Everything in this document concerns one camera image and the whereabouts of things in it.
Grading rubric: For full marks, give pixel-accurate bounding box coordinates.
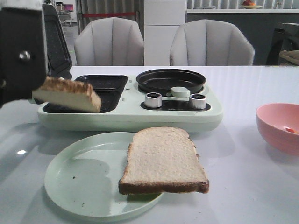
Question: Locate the fruit bowl on counter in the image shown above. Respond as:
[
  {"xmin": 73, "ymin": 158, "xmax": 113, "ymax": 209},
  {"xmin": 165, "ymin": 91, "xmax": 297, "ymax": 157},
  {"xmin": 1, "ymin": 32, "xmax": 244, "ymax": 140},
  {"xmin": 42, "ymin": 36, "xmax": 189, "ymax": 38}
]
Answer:
[{"xmin": 241, "ymin": 0, "xmax": 263, "ymax": 9}]

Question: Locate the light green round plate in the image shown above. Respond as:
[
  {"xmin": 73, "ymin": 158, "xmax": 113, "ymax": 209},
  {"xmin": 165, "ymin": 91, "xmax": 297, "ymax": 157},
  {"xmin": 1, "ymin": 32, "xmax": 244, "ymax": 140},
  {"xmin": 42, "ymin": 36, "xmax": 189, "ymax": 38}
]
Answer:
[{"xmin": 44, "ymin": 132, "xmax": 163, "ymax": 222}]

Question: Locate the orange shrimp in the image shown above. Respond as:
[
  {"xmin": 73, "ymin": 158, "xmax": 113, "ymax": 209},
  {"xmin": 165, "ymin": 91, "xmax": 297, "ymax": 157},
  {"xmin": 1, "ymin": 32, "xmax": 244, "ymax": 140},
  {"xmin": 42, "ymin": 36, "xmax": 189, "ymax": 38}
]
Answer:
[{"xmin": 284, "ymin": 126, "xmax": 299, "ymax": 134}]

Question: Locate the right silver control knob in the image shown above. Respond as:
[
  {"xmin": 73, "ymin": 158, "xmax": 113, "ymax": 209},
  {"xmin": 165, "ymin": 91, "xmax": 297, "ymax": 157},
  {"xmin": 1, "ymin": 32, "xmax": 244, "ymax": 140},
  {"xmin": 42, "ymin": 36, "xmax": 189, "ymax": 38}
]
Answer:
[{"xmin": 189, "ymin": 94, "xmax": 207, "ymax": 110}]

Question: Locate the green sandwich maker lid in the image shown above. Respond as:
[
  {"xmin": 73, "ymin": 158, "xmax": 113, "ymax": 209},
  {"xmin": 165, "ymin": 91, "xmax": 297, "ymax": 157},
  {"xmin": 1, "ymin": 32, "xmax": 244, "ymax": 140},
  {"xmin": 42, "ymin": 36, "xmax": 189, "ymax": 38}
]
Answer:
[{"xmin": 43, "ymin": 4, "xmax": 72, "ymax": 79}]

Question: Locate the red barrier belt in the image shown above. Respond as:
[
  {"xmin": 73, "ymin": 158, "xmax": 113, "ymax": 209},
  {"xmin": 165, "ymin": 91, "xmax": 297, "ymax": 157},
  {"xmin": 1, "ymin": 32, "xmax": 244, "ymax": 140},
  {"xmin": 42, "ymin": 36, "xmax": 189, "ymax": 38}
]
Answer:
[{"xmin": 82, "ymin": 12, "xmax": 137, "ymax": 18}]

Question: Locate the left grey upholstered chair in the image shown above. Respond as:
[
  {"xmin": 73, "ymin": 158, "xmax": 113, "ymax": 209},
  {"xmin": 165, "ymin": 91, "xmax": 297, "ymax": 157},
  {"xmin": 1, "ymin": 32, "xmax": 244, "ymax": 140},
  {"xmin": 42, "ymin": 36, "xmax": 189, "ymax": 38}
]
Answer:
[{"xmin": 74, "ymin": 17, "xmax": 144, "ymax": 66}]

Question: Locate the background work desk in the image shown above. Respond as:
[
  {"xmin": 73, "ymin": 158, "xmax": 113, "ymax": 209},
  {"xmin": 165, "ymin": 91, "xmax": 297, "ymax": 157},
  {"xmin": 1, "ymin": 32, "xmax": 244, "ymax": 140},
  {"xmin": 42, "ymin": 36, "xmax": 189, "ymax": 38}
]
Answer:
[{"xmin": 55, "ymin": 0, "xmax": 78, "ymax": 26}]

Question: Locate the beige cushion at right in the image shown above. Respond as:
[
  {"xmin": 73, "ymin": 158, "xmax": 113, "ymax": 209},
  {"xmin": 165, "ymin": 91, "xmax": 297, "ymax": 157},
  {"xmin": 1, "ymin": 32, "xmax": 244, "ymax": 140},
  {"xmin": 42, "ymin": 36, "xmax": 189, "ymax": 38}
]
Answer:
[{"xmin": 279, "ymin": 50, "xmax": 299, "ymax": 65}]

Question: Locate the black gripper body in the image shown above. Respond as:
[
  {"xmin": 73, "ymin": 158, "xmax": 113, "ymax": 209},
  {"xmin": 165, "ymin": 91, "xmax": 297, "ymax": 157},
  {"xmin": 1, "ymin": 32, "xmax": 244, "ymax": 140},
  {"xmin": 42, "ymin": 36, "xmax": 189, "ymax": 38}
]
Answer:
[{"xmin": 0, "ymin": 7, "xmax": 47, "ymax": 106}]

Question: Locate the white bread slice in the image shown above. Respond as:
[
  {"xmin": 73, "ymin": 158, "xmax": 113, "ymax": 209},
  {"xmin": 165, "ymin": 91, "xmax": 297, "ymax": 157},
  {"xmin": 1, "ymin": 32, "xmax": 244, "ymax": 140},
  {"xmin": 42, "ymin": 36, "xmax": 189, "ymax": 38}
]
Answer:
[
  {"xmin": 32, "ymin": 77, "xmax": 101, "ymax": 113},
  {"xmin": 118, "ymin": 127, "xmax": 209, "ymax": 195}
]

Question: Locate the dark kitchen counter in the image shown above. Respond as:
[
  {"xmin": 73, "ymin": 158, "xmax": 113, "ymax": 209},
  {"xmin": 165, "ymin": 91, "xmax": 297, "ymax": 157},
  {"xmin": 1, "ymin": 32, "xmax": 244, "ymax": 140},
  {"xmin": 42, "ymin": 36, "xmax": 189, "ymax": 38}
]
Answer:
[{"xmin": 186, "ymin": 9, "xmax": 299, "ymax": 65}]

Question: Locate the pink bowl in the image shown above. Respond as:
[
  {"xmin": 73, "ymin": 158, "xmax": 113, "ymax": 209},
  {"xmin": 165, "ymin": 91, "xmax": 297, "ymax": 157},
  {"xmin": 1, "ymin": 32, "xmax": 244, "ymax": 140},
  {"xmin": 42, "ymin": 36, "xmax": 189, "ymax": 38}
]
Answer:
[{"xmin": 256, "ymin": 103, "xmax": 299, "ymax": 156}]

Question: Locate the right grey upholstered chair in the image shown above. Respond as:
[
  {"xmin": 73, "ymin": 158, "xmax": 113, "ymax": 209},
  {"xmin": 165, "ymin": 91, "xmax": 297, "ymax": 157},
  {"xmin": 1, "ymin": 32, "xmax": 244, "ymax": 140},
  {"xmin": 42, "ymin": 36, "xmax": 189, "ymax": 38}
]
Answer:
[{"xmin": 169, "ymin": 19, "xmax": 255, "ymax": 66}]

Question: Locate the black round frying pan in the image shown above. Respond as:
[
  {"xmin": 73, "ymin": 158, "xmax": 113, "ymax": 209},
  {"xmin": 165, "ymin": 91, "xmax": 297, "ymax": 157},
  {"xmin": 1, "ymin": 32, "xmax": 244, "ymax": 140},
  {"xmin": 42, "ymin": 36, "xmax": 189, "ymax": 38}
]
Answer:
[{"xmin": 136, "ymin": 69, "xmax": 206, "ymax": 96}]

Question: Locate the silver control knob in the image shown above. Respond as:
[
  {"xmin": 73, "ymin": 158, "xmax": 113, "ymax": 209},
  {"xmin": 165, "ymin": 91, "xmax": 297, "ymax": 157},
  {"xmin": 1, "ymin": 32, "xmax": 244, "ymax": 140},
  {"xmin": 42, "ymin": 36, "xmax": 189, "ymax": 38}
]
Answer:
[
  {"xmin": 189, "ymin": 94, "xmax": 207, "ymax": 110},
  {"xmin": 144, "ymin": 92, "xmax": 163, "ymax": 108}
]

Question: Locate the grey upholstered chair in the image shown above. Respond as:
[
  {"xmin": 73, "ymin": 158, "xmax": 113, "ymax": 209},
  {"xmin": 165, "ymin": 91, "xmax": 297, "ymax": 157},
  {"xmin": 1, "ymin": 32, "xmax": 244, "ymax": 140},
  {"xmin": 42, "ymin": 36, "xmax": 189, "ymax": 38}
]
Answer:
[
  {"xmin": 169, "ymin": 19, "xmax": 255, "ymax": 66},
  {"xmin": 74, "ymin": 17, "xmax": 144, "ymax": 66}
]

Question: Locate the white refrigerator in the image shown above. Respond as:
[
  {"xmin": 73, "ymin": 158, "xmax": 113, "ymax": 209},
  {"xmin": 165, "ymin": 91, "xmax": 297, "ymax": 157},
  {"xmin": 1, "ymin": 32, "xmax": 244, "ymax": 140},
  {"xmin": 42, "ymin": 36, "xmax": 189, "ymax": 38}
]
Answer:
[{"xmin": 143, "ymin": 0, "xmax": 187, "ymax": 66}]

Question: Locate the green breakfast maker base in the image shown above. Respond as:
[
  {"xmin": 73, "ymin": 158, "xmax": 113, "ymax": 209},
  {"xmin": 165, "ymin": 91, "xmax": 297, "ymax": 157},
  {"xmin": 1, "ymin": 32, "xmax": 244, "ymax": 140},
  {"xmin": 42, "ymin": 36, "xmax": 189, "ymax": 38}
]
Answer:
[{"xmin": 37, "ymin": 74, "xmax": 223, "ymax": 132}]

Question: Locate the left silver control knob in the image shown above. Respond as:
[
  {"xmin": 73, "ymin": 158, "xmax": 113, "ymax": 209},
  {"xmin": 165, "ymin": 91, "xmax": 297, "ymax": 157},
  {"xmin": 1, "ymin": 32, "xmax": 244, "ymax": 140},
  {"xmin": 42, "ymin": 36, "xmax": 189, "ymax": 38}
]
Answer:
[{"xmin": 144, "ymin": 92, "xmax": 163, "ymax": 108}]

